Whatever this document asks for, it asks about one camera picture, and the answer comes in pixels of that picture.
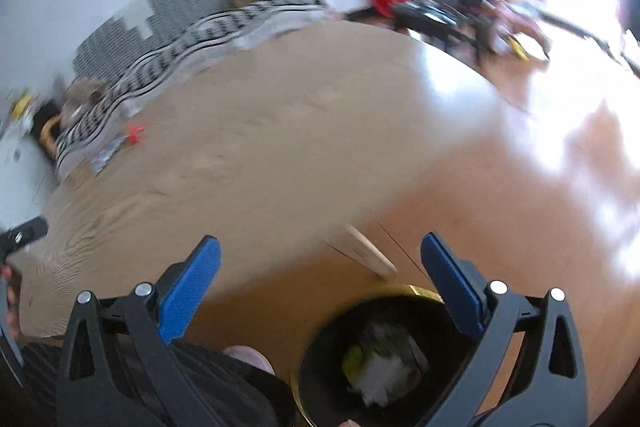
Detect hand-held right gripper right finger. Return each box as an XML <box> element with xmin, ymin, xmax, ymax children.
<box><xmin>419</xmin><ymin>231</ymin><xmax>591</xmax><ymax>427</ymax></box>

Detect yellow wooden ring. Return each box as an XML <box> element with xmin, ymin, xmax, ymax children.
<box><xmin>39</xmin><ymin>116</ymin><xmax>64</xmax><ymax>154</ymax></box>

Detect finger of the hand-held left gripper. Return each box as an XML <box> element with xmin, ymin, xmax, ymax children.
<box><xmin>0</xmin><ymin>326</ymin><xmax>27</xmax><ymax>389</ymax></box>
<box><xmin>0</xmin><ymin>215</ymin><xmax>50</xmax><ymax>259</ymax></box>

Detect yellow floor object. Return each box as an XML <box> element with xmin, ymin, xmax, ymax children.
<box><xmin>504</xmin><ymin>33</ymin><xmax>532</xmax><ymax>61</ymax></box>

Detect beige plush toy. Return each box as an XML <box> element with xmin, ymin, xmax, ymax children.
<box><xmin>61</xmin><ymin>76</ymin><xmax>110</xmax><ymax>124</ymax></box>

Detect round beige rug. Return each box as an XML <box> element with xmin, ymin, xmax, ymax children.
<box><xmin>10</xmin><ymin>19</ymin><xmax>507</xmax><ymax>339</ymax></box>

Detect pale flat stick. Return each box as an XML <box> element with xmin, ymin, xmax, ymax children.
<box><xmin>324</xmin><ymin>224</ymin><xmax>399</xmax><ymax>281</ymax></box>

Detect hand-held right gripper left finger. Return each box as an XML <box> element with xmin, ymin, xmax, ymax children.
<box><xmin>56</xmin><ymin>234</ymin><xmax>237</xmax><ymax>427</ymax></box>

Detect white crumpled paper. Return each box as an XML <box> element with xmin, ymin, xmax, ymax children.
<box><xmin>349</xmin><ymin>347</ymin><xmax>422</xmax><ymax>407</ymax></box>

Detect person's dark striped pants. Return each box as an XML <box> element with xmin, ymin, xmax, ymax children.
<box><xmin>22</xmin><ymin>341</ymin><xmax>297</xmax><ymax>427</ymax></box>

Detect black trash bin gold rim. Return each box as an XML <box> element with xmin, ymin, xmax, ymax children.
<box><xmin>291</xmin><ymin>283</ymin><xmax>485</xmax><ymax>427</ymax></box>

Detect yellow item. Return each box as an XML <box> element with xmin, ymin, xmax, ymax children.
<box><xmin>9</xmin><ymin>93</ymin><xmax>39</xmax><ymax>118</ymax></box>

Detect black side table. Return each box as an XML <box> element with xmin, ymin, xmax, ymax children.
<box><xmin>345</xmin><ymin>1</ymin><xmax>487</xmax><ymax>64</ymax></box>

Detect clear plastic wrapper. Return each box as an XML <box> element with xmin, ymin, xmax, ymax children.
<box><xmin>89</xmin><ymin>133</ymin><xmax>127</xmax><ymax>174</ymax></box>

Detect white cabinet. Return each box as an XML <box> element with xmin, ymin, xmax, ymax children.
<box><xmin>0</xmin><ymin>126</ymin><xmax>62</xmax><ymax>229</ymax></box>

